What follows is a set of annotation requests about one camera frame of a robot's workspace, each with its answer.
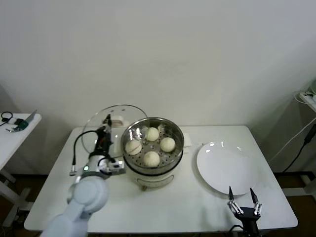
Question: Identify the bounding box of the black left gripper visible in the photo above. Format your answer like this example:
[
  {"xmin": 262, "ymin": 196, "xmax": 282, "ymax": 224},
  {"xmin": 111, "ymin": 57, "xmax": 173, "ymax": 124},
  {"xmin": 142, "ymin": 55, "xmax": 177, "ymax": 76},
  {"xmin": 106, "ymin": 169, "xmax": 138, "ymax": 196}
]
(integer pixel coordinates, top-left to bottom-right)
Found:
[{"xmin": 93, "ymin": 114, "xmax": 113, "ymax": 156}]

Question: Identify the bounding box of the thin white cable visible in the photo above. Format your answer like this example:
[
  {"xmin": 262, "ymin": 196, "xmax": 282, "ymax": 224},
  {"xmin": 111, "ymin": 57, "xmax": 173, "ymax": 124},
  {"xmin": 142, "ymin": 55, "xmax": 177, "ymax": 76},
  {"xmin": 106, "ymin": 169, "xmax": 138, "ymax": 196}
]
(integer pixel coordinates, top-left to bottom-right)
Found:
[{"xmin": 271, "ymin": 120, "xmax": 313, "ymax": 161}]

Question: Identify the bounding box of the grey metal blade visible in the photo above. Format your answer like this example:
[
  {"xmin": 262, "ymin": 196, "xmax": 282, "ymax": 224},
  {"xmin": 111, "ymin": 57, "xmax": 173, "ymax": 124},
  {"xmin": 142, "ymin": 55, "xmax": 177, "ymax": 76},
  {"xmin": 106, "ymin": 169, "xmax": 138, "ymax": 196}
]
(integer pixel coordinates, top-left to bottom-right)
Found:
[{"xmin": 24, "ymin": 109, "xmax": 38, "ymax": 124}]

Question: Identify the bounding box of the white round plate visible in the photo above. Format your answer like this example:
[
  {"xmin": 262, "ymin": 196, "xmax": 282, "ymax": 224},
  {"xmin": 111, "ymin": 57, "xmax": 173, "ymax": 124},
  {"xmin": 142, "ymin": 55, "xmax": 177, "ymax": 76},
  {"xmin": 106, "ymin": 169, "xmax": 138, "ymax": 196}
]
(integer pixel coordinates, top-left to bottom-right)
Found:
[{"xmin": 196, "ymin": 141, "xmax": 258, "ymax": 196}]

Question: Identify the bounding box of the white power strip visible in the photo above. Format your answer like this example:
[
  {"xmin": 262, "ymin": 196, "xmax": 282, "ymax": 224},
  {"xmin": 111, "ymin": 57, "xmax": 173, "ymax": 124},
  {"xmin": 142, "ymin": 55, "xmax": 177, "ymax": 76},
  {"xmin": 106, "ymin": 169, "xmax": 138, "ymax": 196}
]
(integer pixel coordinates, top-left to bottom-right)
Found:
[{"xmin": 299, "ymin": 91, "xmax": 316, "ymax": 104}]

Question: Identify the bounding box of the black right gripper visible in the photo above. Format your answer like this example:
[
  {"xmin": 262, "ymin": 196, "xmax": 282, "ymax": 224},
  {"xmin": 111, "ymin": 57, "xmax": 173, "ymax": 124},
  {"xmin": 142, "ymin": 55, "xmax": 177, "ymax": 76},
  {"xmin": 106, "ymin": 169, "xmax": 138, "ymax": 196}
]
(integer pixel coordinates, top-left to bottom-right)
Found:
[{"xmin": 227, "ymin": 186, "xmax": 263, "ymax": 237}]

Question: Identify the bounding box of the black cable with adapter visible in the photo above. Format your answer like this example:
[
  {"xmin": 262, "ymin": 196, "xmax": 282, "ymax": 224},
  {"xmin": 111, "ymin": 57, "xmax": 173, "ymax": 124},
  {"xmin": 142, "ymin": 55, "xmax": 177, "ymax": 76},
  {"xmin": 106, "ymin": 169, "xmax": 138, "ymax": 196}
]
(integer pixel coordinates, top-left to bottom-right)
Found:
[{"xmin": 282, "ymin": 124, "xmax": 316, "ymax": 173}]

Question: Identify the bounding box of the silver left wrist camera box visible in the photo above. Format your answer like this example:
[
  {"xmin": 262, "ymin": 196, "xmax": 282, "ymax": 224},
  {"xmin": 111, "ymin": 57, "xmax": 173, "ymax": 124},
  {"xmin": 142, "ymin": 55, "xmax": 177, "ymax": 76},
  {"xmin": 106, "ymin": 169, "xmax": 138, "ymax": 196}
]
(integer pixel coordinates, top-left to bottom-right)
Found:
[{"xmin": 98, "ymin": 159, "xmax": 126, "ymax": 175}]

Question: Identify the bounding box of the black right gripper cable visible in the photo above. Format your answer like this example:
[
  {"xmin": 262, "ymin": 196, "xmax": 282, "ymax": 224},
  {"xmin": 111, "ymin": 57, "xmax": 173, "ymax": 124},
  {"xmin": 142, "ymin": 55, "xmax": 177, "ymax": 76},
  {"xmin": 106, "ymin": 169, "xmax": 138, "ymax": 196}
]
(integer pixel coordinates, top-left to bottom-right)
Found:
[{"xmin": 229, "ymin": 224, "xmax": 245, "ymax": 234}]

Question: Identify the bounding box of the white electric cooker base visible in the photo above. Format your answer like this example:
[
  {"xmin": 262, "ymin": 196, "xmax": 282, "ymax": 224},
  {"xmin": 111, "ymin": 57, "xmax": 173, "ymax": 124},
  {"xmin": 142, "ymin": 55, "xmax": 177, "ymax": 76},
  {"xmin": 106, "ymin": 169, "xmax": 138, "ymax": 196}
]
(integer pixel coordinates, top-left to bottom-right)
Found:
[{"xmin": 114, "ymin": 132, "xmax": 193, "ymax": 192}]

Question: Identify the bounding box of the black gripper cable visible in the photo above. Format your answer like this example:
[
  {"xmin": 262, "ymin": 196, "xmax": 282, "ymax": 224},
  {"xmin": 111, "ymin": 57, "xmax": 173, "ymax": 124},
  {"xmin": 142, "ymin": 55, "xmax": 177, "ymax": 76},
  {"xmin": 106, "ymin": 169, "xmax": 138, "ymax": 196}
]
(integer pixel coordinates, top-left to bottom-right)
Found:
[
  {"xmin": 229, "ymin": 224, "xmax": 245, "ymax": 234},
  {"xmin": 70, "ymin": 130, "xmax": 99, "ymax": 176}
]

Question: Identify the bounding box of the white steamed baozi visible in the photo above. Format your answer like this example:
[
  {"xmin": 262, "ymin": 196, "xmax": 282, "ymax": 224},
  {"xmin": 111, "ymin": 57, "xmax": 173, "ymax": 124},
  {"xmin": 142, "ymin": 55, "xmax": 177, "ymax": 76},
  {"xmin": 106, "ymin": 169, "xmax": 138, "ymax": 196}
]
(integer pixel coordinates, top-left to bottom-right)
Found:
[
  {"xmin": 143, "ymin": 151, "xmax": 160, "ymax": 168},
  {"xmin": 125, "ymin": 140, "xmax": 143, "ymax": 156},
  {"xmin": 160, "ymin": 137, "xmax": 176, "ymax": 153},
  {"xmin": 145, "ymin": 127, "xmax": 160, "ymax": 142}
]

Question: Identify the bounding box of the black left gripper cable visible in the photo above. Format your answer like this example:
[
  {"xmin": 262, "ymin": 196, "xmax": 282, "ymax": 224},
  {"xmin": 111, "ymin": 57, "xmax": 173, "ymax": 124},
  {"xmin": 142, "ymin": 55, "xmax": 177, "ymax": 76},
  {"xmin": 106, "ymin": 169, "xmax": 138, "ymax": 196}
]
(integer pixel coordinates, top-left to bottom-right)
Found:
[{"xmin": 70, "ymin": 130, "xmax": 99, "ymax": 176}]

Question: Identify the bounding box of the glass lid with white handle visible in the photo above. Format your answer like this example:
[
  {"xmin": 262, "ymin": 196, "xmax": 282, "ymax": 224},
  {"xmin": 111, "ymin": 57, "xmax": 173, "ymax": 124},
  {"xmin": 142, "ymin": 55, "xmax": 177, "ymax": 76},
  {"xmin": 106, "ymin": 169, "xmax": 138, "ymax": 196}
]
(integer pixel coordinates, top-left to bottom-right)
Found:
[{"xmin": 82, "ymin": 104, "xmax": 149, "ymax": 158}]

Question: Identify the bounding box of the white side table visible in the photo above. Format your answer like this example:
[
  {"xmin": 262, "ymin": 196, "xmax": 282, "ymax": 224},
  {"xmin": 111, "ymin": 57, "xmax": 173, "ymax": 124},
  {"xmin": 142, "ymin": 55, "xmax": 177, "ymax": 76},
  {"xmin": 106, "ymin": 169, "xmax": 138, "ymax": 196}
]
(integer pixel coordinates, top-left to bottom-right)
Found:
[{"xmin": 0, "ymin": 112, "xmax": 42, "ymax": 228}]

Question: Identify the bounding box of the stainless steel steamer basket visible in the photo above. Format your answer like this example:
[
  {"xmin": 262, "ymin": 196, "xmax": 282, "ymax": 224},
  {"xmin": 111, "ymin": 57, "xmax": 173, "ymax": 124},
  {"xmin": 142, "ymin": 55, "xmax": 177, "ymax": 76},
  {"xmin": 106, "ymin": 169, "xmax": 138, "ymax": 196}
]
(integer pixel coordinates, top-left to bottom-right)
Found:
[{"xmin": 120, "ymin": 117, "xmax": 185, "ymax": 173}]

